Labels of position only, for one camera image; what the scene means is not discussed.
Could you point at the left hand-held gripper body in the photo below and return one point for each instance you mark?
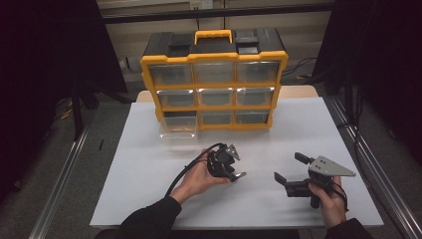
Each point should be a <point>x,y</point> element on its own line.
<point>219,161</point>

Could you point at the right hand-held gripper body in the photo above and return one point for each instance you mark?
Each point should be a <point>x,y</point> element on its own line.
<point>323,168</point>

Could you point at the clear plastic drawer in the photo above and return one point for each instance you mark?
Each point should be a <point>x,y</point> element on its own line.
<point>178,132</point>

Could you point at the yellow black drawer organizer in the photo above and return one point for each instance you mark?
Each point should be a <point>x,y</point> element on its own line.
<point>214,46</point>

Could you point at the person's left hand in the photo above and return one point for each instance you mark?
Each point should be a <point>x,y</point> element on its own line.
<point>199,181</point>

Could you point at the person's right hand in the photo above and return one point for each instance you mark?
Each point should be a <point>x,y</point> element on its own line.
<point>331,205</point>

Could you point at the white table board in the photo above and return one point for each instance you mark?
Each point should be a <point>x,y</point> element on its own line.
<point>252,139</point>

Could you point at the grid of clear drawers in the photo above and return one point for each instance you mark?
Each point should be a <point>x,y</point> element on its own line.
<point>214,72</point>

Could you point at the small black floor item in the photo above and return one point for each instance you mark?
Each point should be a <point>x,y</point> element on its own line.
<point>101,144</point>

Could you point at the black curtain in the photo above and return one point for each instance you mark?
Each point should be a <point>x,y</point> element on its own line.
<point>388,49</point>
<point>36,66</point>

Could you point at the black horizontal bar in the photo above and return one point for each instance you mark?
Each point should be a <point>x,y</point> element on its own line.
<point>212,13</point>

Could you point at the black metal stand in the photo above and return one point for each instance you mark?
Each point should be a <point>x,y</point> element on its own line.
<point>77,113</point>

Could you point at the aluminium floor rail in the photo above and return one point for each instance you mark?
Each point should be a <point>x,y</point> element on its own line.
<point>375,159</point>
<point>59,186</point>

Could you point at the white wall socket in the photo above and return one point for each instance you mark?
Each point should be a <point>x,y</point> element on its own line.
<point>201,4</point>

